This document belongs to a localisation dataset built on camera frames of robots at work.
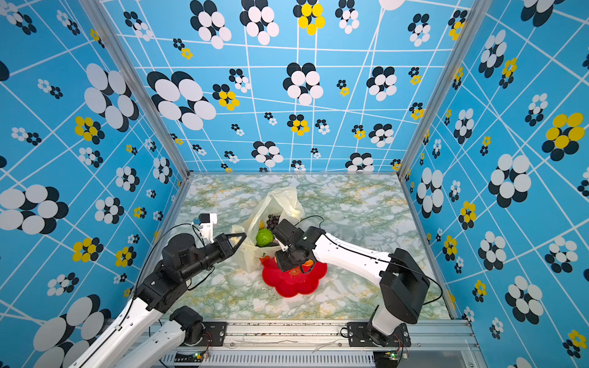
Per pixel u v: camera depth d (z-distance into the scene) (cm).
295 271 87
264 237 87
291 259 68
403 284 42
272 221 96
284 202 70
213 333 74
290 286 81
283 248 72
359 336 72
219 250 61
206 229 64
